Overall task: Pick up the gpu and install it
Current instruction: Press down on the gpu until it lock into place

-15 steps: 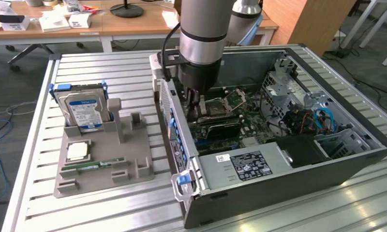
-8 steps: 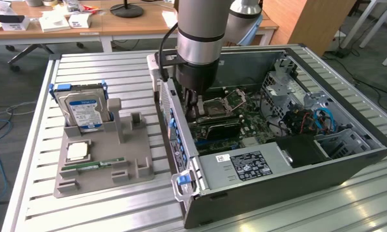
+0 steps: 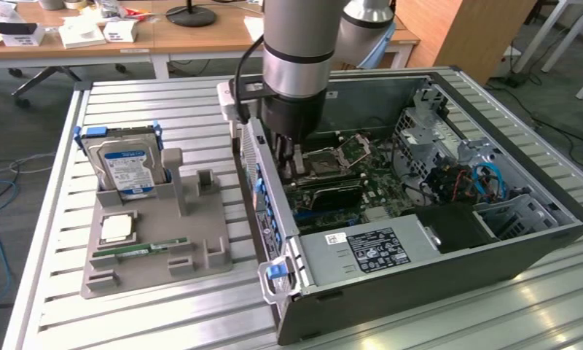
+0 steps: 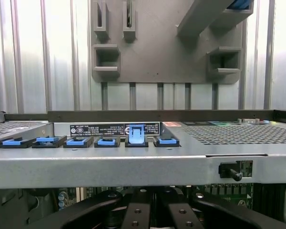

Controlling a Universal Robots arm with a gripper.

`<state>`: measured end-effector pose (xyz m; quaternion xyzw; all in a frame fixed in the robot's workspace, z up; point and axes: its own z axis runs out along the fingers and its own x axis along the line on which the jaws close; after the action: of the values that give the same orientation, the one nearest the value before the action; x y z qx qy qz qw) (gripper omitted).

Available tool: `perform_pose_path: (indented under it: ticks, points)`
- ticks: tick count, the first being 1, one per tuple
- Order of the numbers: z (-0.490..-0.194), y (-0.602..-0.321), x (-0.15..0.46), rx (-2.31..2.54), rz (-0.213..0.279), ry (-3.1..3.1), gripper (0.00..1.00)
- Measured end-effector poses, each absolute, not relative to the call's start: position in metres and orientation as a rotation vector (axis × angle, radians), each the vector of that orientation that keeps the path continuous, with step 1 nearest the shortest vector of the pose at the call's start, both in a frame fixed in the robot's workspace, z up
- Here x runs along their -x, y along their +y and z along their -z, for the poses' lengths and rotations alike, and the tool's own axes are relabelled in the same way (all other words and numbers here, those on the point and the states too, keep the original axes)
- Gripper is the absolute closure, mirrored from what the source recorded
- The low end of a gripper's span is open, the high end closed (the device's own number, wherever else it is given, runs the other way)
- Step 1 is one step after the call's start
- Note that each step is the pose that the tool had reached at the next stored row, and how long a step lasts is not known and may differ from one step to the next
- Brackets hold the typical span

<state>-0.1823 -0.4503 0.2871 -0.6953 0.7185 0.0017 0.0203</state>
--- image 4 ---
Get black open PC case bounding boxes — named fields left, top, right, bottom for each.
left=0, top=108, right=286, bottom=229

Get blue card retention clip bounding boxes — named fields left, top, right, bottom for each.
left=66, top=138, right=88, bottom=146
left=156, top=137, right=178, bottom=146
left=35, top=136, right=59, bottom=146
left=128, top=123, right=145, bottom=145
left=97, top=138, right=117, bottom=146
left=0, top=138, right=23, bottom=147

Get grey parts rack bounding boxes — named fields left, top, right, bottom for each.
left=90, top=0, right=255, bottom=84

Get green motherboard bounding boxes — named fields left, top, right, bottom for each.
left=47, top=160, right=255, bottom=210

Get black rear label sticker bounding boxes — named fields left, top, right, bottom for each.
left=69, top=123, right=161, bottom=137

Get black intrusion switch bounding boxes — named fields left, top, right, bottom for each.
left=218, top=161, right=243, bottom=182

